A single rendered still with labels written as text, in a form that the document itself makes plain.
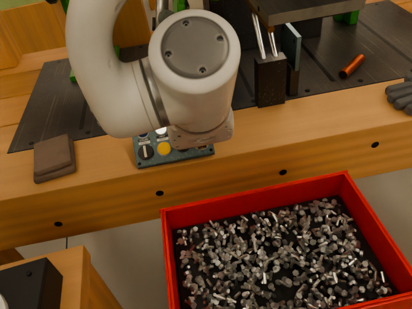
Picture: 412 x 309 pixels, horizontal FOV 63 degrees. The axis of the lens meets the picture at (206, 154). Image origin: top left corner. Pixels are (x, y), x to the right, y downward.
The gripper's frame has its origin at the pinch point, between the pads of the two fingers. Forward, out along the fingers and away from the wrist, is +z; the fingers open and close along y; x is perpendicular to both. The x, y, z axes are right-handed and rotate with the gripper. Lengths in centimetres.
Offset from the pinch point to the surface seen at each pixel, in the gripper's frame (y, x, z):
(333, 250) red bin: 15.5, -22.5, -7.6
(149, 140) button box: -9.5, 2.2, 3.0
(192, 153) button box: -1.9, -1.9, 3.0
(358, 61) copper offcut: 40.5, 14.8, 14.3
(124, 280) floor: -41, -31, 94
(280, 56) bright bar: 18.9, 14.1, 3.0
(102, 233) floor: -53, -9, 110
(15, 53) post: -52, 50, 40
